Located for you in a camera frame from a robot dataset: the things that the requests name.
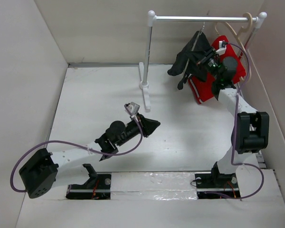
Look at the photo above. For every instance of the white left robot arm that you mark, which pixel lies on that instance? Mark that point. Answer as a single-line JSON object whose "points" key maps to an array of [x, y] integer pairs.
{"points": [[46, 170]]}

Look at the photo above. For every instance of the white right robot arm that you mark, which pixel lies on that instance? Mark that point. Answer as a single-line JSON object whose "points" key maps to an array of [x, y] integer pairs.
{"points": [[251, 127]]}

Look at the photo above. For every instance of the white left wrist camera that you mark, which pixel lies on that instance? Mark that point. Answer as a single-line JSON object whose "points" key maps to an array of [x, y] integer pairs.
{"points": [[132, 108]]}

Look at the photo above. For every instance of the black trousers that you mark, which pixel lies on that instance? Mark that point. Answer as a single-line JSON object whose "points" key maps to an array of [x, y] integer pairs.
{"points": [[178, 67]]}

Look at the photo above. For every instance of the white metal clothes rack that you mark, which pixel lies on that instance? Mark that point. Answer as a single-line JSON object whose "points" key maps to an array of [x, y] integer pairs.
{"points": [[151, 18]]}

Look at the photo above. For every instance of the beige wooden hanger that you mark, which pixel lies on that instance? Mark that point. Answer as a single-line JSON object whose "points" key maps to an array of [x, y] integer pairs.
{"points": [[253, 25]]}

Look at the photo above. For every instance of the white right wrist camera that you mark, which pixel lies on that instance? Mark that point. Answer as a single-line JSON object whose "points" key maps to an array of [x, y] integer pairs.
{"points": [[222, 47]]}

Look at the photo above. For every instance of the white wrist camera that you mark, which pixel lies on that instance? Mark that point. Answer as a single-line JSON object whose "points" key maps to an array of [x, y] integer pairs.
{"points": [[132, 108], [222, 47]]}

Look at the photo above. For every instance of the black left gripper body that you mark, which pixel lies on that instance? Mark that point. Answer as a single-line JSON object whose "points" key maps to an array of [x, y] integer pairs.
{"points": [[132, 129]]}

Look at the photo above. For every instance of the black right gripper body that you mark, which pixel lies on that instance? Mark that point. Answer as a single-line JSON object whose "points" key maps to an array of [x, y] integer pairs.
{"points": [[210, 61]]}

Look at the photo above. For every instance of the grey trouser hanger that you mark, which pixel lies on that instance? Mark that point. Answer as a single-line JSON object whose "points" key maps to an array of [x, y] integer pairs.
{"points": [[197, 40]]}

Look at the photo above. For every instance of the red shorts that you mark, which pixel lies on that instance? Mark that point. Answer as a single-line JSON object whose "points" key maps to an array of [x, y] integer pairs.
{"points": [[204, 91]]}

